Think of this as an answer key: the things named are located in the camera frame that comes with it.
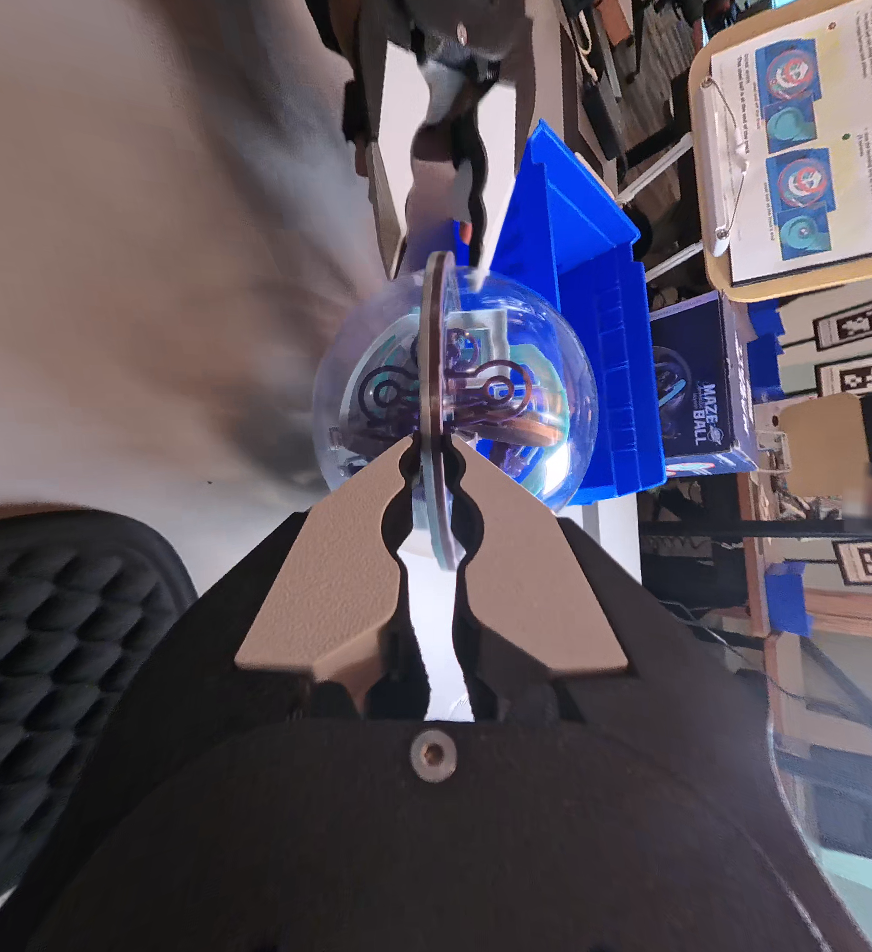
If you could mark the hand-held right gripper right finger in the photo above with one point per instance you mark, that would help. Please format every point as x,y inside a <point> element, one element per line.
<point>540,595</point>

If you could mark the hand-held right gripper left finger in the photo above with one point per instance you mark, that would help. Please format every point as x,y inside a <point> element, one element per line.
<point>324,595</point>

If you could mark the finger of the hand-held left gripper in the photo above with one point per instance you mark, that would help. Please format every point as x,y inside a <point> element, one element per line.
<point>507,149</point>
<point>375,111</point>

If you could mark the clear maze ball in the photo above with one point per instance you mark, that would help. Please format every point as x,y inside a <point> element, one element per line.
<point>376,372</point>

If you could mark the blue plastic bin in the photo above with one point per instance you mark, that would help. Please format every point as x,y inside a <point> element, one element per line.
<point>600,297</point>

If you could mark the dark blue cardboard box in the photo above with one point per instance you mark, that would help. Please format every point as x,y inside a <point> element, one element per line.
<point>693,357</point>

